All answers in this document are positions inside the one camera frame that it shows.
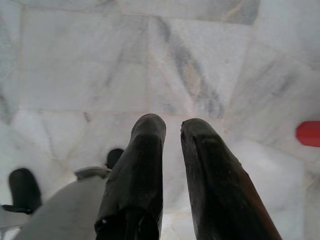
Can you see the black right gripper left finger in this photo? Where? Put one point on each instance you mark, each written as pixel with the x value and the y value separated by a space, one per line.
pixel 135 187

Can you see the red plastic stool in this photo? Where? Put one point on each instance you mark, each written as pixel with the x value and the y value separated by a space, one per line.
pixel 308 133

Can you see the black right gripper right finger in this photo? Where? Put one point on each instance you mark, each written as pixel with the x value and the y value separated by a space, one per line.
pixel 220 195

